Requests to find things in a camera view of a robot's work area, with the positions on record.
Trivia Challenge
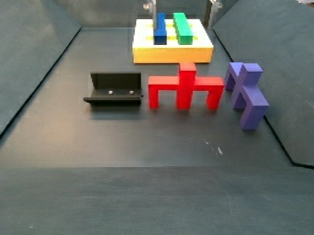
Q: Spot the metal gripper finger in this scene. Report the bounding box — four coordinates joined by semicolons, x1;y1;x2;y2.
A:
204;0;223;28
143;0;157;19

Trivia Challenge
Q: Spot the red three-legged block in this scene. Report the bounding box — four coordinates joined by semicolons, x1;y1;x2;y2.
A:
148;63;224;110

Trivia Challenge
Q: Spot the black angled bracket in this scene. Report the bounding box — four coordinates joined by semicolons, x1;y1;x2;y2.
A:
82;72;141;106

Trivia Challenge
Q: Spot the purple three-legged block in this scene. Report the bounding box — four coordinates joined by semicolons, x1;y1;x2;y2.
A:
224;62;268;130

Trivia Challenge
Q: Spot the green rectangular block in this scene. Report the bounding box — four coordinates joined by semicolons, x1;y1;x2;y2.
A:
172;13;193;45

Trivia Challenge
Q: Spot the blue rectangular block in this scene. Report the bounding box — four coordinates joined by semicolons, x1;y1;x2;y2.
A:
153;13;167;45

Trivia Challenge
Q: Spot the yellow slotted board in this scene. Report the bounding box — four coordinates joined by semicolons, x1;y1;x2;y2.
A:
132;19;213;64

